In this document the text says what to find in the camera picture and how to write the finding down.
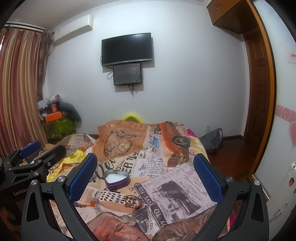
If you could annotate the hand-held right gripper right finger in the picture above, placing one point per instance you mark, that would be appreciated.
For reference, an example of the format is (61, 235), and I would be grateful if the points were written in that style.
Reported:
(207, 177)

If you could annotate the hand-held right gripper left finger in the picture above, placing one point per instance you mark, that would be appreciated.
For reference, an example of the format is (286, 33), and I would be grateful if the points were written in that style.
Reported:
(83, 177)

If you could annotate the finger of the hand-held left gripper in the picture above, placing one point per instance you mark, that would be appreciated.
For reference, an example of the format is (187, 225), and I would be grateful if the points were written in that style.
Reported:
(52, 156)
(30, 148)

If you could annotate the purple heart-shaped tin box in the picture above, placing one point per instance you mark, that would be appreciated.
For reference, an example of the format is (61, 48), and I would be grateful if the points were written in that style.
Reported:
(116, 178)

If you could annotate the yellow cloth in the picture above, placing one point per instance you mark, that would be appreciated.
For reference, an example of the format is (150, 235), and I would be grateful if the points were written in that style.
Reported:
(69, 160)

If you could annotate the dark blue bag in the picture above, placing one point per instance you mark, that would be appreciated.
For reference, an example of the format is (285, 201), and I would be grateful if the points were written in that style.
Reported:
(211, 141)

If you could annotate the orange flat box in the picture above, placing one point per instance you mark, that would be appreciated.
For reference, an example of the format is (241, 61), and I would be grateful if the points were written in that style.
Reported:
(54, 117)

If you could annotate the small orange box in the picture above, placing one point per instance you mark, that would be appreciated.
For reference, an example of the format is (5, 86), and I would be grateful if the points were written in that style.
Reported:
(54, 108)

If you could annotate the pink cloth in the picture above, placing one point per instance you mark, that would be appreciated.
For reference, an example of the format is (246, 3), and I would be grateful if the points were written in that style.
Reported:
(190, 133)

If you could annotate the dark grey cloth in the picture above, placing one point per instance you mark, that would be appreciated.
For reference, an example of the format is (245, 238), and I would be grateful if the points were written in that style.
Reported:
(70, 111)

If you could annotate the newspaper print blanket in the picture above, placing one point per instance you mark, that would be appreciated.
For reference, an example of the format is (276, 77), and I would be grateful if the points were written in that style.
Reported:
(157, 162)

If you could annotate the striped red curtain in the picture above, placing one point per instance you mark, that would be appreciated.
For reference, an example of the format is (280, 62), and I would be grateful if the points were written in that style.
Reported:
(20, 92)

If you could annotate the yellow plastic object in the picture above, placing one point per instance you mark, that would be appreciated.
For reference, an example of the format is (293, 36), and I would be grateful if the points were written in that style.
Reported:
(133, 115)

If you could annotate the brown wooden door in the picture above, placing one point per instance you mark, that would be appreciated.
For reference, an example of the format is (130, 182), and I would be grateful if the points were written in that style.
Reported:
(259, 104)

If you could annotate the white air conditioner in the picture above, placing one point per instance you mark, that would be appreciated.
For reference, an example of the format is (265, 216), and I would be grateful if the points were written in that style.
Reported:
(74, 30)

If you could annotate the wooden overhead cabinet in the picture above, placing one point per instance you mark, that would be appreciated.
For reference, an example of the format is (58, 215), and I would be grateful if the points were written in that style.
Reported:
(229, 16)

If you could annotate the white wall outlet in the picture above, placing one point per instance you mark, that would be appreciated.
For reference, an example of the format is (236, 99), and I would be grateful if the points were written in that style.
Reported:
(208, 128)

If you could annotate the pink heart wall sticker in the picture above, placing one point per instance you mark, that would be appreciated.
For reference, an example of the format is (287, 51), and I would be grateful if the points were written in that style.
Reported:
(293, 132)

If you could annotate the small black wall monitor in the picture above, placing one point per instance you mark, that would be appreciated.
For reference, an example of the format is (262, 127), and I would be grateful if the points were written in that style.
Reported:
(127, 73)

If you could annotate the large black wall television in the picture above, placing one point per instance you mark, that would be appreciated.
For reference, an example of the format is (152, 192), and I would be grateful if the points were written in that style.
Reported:
(126, 49)

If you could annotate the white wall switch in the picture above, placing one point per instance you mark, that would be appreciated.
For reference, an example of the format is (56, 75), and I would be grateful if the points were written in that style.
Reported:
(293, 58)

